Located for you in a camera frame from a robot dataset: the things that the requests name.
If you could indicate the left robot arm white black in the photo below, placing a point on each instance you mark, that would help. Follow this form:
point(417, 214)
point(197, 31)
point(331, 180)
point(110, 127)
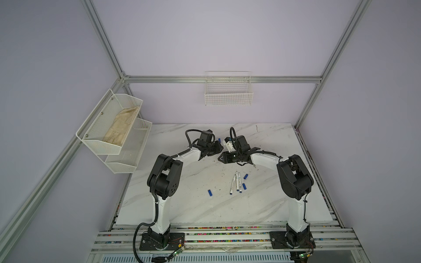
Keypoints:
point(165, 177)

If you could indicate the white wire wall basket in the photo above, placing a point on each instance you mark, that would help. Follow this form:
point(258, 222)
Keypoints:
point(228, 88)

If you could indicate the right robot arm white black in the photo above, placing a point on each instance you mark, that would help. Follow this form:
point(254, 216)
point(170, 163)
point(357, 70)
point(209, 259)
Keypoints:
point(295, 179)

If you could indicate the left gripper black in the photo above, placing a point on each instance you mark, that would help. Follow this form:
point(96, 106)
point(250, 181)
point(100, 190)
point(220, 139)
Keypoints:
point(219, 148)

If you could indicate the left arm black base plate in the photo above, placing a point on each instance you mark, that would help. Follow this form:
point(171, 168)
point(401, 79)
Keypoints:
point(168, 242)

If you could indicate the aluminium rail base frame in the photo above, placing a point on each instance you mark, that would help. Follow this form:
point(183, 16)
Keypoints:
point(228, 240)

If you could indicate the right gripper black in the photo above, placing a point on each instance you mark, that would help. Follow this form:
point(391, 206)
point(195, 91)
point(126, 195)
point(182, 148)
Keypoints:
point(225, 156)

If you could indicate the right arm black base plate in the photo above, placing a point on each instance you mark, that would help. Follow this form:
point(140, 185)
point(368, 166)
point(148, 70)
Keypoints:
point(291, 240)

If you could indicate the white mesh two-tier wall shelf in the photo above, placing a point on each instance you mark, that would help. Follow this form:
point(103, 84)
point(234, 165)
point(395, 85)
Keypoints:
point(119, 159)

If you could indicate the aluminium enclosure frame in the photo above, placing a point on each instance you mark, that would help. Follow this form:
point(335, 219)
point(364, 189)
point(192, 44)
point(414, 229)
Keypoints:
point(25, 215)

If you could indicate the beige cloth in shelf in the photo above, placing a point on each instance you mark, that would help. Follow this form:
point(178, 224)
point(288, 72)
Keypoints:
point(121, 125)

